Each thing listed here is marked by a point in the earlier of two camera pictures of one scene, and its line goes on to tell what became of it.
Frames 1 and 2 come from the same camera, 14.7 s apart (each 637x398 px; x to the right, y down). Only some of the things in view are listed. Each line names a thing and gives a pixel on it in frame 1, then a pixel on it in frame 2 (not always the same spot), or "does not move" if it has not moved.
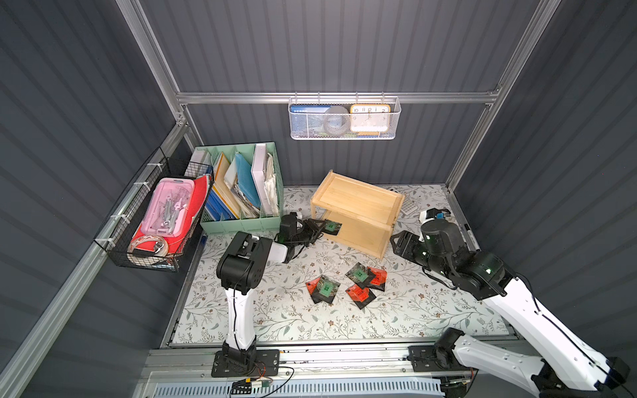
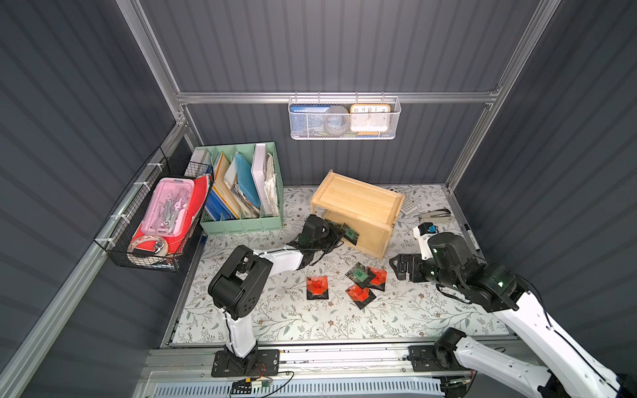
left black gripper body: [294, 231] to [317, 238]
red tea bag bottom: [360, 296] does not move
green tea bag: [359, 274] does not move
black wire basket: [151, 226] does not move
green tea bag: [325, 289] to [350, 235]
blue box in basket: [308, 121] does not move
